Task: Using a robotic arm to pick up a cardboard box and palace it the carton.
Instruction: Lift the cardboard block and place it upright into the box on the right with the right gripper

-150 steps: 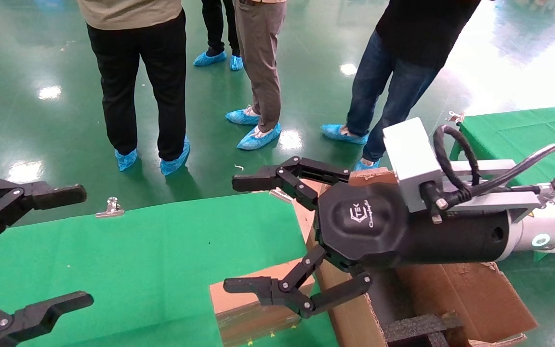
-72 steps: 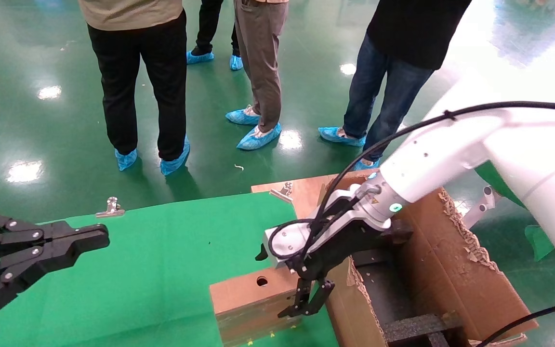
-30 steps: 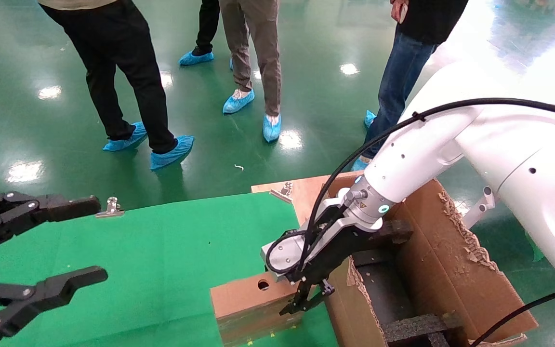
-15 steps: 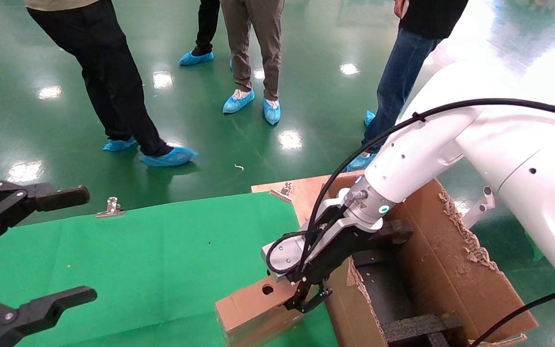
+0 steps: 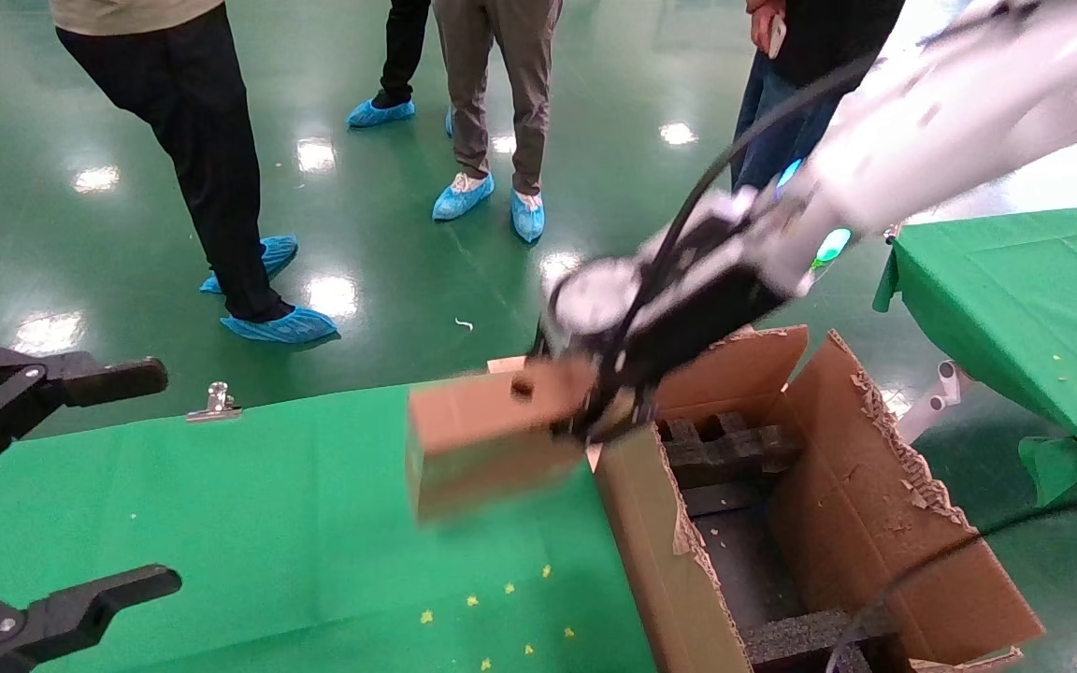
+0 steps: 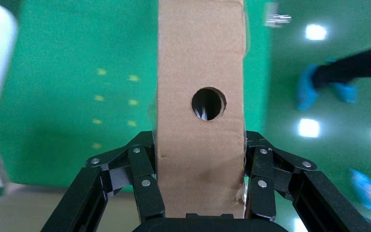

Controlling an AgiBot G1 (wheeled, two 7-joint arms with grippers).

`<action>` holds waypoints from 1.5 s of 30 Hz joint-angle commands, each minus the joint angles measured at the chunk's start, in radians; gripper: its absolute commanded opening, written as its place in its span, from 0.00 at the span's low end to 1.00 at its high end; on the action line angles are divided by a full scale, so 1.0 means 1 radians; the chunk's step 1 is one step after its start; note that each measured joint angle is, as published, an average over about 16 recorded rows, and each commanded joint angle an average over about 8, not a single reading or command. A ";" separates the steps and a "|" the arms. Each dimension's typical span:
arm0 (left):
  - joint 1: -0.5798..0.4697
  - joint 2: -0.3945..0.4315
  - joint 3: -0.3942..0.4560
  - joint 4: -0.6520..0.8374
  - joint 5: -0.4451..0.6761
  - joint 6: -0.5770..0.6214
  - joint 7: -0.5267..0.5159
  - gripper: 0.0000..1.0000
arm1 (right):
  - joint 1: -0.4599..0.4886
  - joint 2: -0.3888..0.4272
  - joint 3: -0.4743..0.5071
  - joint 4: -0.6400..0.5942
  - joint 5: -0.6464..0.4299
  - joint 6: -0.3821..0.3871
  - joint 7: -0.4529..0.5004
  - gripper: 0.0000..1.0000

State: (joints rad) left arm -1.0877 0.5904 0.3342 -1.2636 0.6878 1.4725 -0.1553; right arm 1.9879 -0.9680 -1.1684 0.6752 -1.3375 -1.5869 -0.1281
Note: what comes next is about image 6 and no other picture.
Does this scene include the green table cloth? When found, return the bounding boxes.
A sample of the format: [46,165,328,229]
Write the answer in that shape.
[0,0,266,205]

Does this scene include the person tan shirt black trousers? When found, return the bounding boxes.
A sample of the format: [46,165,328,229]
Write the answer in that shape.
[313,45,371,89]

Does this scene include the blue shoe cover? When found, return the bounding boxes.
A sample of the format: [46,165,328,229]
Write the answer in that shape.
[332,82,359,104]
[350,169,371,213]
[297,63,321,112]

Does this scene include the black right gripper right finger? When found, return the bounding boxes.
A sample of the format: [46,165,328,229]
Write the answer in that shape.
[244,130,371,232]

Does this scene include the small cardboard box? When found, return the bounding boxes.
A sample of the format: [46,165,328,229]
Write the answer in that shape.
[157,0,247,219]

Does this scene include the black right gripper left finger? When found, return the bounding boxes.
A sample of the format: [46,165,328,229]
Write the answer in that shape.
[41,130,166,232]

